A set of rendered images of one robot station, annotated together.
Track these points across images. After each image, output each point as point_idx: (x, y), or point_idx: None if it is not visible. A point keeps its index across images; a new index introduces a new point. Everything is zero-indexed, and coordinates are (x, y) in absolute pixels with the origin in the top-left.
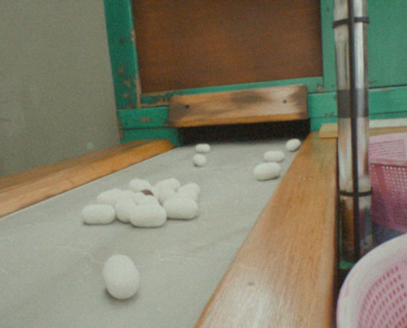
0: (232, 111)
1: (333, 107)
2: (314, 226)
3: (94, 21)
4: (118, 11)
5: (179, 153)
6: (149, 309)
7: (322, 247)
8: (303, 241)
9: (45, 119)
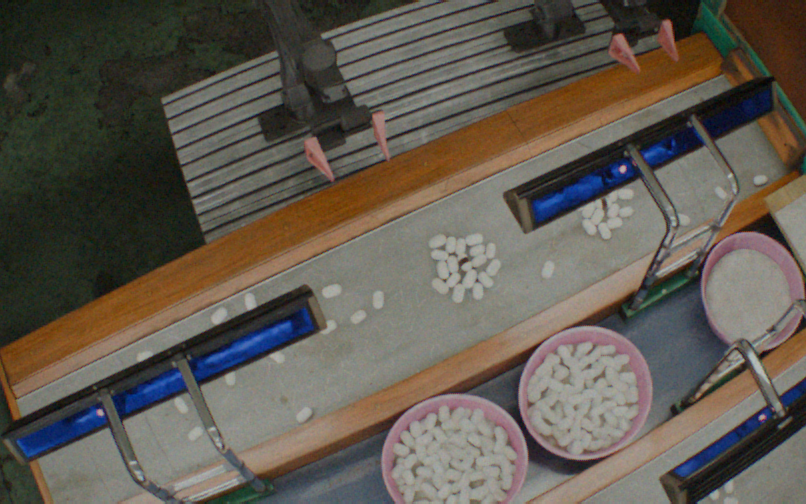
0: None
1: None
2: (602, 301)
3: None
4: None
5: (710, 97)
6: (546, 287)
7: (587, 313)
8: (588, 306)
9: None
